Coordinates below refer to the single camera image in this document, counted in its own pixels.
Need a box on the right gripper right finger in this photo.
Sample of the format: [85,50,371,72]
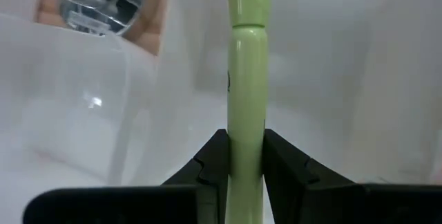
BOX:
[264,129,356,224]

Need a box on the light green highlighter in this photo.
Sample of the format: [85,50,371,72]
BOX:
[224,0,273,224]

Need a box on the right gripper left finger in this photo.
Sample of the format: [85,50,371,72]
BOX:
[162,129,230,224]

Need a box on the wide white plastic bin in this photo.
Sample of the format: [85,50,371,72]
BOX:
[0,11,160,197]

